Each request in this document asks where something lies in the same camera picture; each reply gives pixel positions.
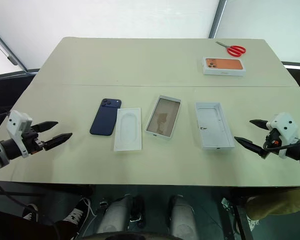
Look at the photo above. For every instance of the phone box with orange print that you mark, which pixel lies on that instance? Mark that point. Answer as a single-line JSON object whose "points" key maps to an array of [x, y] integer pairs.
{"points": [[223, 65]]}

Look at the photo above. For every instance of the white box lid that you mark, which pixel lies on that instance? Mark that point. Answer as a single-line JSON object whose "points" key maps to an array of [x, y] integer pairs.
{"points": [[213, 126]]}

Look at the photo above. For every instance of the white phone box base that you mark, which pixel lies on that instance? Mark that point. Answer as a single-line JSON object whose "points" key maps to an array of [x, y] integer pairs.
{"points": [[163, 117]]}

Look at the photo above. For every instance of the dark blue smartphone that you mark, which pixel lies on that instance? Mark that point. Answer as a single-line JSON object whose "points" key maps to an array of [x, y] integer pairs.
{"points": [[105, 117]]}

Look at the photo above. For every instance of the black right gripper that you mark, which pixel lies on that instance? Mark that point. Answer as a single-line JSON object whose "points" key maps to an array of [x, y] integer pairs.
{"points": [[272, 140]]}

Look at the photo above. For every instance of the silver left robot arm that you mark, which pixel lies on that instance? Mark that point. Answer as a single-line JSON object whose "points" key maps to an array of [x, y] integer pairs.
{"points": [[0, 151]]}

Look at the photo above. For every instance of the grey window frame bar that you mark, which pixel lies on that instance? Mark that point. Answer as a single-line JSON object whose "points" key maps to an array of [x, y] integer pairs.
{"points": [[7, 50]]}

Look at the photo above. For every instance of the silver robot leg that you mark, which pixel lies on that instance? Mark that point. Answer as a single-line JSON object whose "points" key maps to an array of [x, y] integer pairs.
{"points": [[113, 217], [183, 220]]}

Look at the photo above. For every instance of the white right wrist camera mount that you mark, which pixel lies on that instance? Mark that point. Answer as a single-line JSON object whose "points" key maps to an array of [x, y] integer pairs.
{"points": [[286, 125]]}

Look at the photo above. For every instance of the black and white sneaker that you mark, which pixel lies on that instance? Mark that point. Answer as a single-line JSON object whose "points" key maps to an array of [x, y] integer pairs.
{"points": [[31, 211], [76, 212]]}

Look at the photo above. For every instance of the dark window frame post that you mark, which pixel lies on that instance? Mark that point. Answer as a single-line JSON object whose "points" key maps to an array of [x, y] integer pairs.
{"points": [[217, 18]]}

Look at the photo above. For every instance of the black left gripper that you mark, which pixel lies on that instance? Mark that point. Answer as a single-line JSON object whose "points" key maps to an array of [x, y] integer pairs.
{"points": [[33, 143]]}

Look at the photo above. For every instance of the tan fabric bundle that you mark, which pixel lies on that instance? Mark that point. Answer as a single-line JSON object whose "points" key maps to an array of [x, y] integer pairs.
{"points": [[277, 203]]}

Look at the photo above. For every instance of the white moulded insert tray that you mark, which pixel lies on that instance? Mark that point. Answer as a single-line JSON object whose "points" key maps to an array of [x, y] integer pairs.
{"points": [[128, 130]]}

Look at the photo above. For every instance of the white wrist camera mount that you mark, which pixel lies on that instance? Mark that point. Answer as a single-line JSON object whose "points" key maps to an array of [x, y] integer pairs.
{"points": [[17, 122], [286, 125]]}

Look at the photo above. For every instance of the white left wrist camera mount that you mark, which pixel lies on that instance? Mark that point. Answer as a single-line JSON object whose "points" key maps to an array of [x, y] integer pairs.
{"points": [[17, 122]]}

